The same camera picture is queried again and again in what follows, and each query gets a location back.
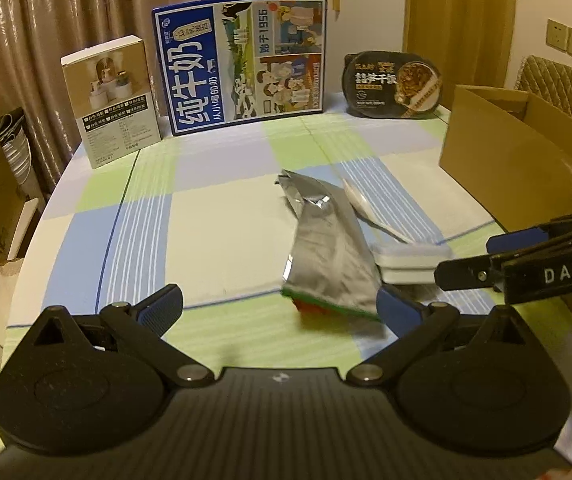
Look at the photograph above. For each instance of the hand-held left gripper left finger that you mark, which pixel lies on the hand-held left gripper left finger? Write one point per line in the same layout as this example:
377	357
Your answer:
158	310

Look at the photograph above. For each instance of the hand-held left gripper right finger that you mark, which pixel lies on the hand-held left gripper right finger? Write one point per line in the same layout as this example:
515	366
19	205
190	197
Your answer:
398	312

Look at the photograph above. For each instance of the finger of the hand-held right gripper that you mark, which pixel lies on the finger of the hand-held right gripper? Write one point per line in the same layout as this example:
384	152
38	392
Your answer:
471	272
516	241

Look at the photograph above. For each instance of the silver foil bag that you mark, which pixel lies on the silver foil bag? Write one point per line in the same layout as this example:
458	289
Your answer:
326	250

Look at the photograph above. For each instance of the desktop with checked cloth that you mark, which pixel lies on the desktop with checked cloth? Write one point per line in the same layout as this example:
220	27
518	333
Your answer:
216	240

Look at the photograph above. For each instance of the white flat box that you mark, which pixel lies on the white flat box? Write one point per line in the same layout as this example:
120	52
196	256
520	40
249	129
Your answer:
411	254
411	275

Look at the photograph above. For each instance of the white plastic spoon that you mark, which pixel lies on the white plastic spoon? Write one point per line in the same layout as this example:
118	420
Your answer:
361	200

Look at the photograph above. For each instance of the white cloth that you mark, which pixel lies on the white cloth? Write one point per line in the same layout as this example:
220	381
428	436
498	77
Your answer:
3	280

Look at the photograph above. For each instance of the quilted chair back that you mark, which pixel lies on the quilted chair back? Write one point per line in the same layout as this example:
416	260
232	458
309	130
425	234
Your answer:
561	80

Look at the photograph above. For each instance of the black instant rice bowl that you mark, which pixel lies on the black instant rice bowl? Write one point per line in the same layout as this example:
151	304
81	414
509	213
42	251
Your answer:
391	85

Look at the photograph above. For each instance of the white humidifier box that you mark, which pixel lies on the white humidifier box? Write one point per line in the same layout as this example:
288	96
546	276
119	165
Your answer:
116	100

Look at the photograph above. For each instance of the stack of white bowls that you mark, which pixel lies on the stack of white bowls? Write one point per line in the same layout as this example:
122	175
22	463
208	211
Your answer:
15	150

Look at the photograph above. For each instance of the yellow curtain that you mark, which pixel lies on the yellow curtain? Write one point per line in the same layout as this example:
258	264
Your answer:
456	15

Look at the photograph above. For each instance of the blue milk carton box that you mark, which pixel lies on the blue milk carton box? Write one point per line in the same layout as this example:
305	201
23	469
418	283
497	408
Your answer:
226	70

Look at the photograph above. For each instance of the beige pleated curtain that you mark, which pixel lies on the beige pleated curtain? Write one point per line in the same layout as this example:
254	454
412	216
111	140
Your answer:
66	5

